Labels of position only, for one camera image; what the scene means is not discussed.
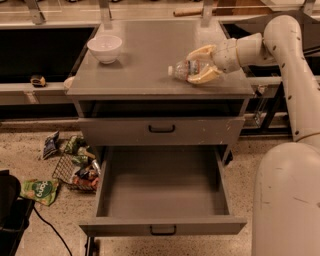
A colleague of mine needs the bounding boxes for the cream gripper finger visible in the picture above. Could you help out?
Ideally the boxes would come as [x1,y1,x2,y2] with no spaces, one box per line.
[186,45,217,61]
[187,66,222,85]

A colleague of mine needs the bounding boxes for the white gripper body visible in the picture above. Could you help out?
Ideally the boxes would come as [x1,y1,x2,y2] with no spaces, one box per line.
[213,38,240,73]

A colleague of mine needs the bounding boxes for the clear plastic water bottle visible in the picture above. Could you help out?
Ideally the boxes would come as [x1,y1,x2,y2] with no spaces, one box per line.
[168,60,217,83]

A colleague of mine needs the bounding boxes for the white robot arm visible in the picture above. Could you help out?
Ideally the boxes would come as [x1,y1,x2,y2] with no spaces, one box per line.
[187,14,320,256]

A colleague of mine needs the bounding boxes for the grey drawer cabinet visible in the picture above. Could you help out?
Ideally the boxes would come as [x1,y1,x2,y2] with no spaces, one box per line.
[65,18,256,256]

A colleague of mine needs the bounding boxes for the open grey middle drawer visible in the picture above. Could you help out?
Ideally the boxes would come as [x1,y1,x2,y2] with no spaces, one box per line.
[80,146,246,237]

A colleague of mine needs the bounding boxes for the closed grey top drawer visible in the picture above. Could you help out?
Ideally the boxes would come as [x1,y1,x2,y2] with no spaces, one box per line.
[78,117,244,146]

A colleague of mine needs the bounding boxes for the wooden rolling pin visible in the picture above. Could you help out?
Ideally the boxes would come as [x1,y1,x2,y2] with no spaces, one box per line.
[173,8,203,17]

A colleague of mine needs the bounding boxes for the black tray stand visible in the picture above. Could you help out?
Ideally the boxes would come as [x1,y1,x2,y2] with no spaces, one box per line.
[224,10,320,134]

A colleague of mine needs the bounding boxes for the white ceramic bowl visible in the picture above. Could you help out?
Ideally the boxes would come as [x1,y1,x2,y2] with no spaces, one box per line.
[87,35,123,64]

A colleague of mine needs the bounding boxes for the green packet in basket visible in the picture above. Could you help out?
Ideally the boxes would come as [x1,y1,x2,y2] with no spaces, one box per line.
[64,135,86,155]

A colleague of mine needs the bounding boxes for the red packet in basket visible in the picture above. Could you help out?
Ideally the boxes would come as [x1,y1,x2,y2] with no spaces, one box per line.
[72,176,99,190]

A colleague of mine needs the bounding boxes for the yellow black tape measure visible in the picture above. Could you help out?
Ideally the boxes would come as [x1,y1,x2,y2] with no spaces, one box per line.
[30,75,46,87]

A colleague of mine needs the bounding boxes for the dark blue snack bag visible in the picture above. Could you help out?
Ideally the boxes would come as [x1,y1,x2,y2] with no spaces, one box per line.
[43,131,60,159]

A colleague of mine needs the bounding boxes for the green snack bag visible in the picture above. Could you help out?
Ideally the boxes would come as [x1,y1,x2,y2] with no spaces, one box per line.
[20,179,59,206]

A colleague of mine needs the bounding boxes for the black chair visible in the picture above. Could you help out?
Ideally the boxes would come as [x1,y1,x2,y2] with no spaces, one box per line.
[0,170,34,256]

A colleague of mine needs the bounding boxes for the black wire basket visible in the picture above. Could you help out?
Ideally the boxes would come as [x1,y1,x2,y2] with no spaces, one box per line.
[52,153,98,192]

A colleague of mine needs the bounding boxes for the black floor cable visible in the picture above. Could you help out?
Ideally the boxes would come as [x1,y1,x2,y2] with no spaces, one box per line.
[32,205,74,256]

